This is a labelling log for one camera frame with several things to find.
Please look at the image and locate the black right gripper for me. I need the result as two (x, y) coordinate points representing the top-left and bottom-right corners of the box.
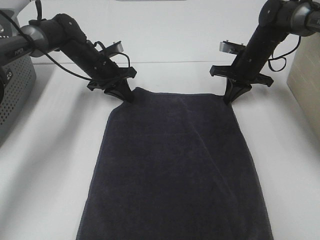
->
(209, 65), (273, 105)

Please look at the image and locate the grey perforated plastic basket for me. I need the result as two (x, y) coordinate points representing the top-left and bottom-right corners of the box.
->
(0, 8), (38, 147)

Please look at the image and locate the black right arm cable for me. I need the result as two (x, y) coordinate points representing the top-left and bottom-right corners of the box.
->
(267, 34), (302, 72)

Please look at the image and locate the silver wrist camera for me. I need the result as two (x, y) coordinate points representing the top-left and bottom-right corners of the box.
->
(219, 40), (246, 55)
(100, 41), (124, 56)

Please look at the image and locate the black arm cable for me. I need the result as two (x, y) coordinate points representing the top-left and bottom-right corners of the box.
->
(0, 0), (131, 82)
(267, 34), (302, 72)

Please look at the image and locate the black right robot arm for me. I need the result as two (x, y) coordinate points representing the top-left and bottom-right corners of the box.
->
(210, 0), (320, 105)

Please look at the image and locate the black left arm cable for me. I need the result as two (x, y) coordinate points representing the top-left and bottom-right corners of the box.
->
(0, 0), (131, 82)

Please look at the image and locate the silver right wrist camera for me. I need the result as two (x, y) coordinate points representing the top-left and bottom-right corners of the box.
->
(219, 40), (246, 55)

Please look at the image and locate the dark navy towel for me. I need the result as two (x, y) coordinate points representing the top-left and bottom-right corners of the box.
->
(76, 87), (273, 240)

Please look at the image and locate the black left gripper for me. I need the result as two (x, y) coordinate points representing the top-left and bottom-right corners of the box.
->
(86, 66), (137, 103)

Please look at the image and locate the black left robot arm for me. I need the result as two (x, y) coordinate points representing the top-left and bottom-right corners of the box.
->
(0, 11), (137, 103)

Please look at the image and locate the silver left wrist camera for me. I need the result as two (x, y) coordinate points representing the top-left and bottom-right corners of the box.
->
(100, 41), (124, 56)

